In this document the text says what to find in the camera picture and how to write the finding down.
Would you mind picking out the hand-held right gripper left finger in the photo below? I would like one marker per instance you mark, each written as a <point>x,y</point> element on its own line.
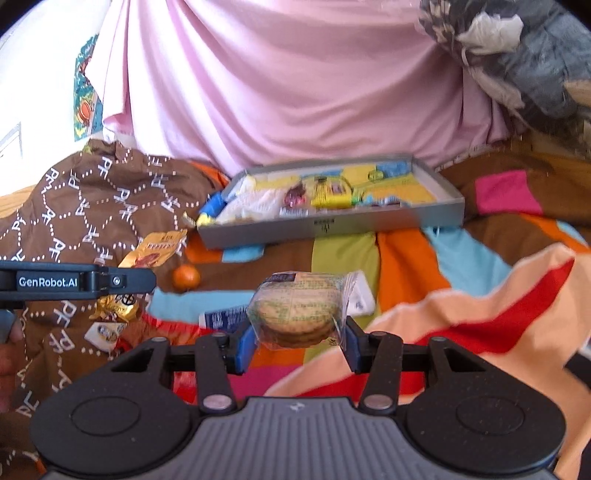
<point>245,348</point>

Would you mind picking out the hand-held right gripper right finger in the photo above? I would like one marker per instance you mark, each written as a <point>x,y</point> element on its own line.
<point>352,346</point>

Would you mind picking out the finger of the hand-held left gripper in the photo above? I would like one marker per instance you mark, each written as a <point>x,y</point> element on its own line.
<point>129,280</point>

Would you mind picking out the clear round cookie packet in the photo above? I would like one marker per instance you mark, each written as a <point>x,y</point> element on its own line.
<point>291,309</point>

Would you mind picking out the grey cardboard tray box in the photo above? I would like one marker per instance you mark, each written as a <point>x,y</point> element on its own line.
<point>332,226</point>

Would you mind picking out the yellow cracker packet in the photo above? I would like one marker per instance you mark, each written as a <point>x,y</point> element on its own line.
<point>330,193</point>

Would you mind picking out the person's left hand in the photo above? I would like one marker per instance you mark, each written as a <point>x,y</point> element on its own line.
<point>11,374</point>

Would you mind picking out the crumpled gold candy packet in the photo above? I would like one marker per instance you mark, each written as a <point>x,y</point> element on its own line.
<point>115,310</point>

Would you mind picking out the long dark blue packet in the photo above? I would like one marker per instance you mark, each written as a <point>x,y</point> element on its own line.
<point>224,318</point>

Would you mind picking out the orange gold snack packet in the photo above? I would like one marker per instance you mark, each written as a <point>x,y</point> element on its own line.
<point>154,251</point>

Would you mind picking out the small orange tangerine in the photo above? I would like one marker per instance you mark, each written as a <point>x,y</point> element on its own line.
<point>186,278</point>

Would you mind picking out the small white printed packet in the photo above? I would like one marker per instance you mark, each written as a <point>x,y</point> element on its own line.
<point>105,334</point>

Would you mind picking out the brown patterned cloth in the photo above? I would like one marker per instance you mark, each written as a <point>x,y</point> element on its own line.
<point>83,207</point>

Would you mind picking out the blue and yellow packet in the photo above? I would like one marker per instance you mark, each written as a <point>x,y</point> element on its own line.
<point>211,210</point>

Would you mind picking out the colourful cartoon printed blanket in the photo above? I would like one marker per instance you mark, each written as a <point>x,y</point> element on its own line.
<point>461,286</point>

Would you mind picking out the white snack packet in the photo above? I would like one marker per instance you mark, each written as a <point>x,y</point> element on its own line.
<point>240,198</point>
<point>274,203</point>

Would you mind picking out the dark red candy packet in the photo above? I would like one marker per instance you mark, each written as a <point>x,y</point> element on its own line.
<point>294,196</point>

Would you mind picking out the pink cloth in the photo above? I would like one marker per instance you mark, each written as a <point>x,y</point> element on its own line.
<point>300,83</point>

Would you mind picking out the bagged grey clothing pile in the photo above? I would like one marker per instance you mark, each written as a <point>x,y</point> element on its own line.
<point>531,50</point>

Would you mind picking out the cartoon wall poster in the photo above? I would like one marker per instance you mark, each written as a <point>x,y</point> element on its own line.
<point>87,92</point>

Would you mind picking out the wooden bed frame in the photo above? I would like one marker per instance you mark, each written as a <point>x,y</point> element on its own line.
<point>549,145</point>

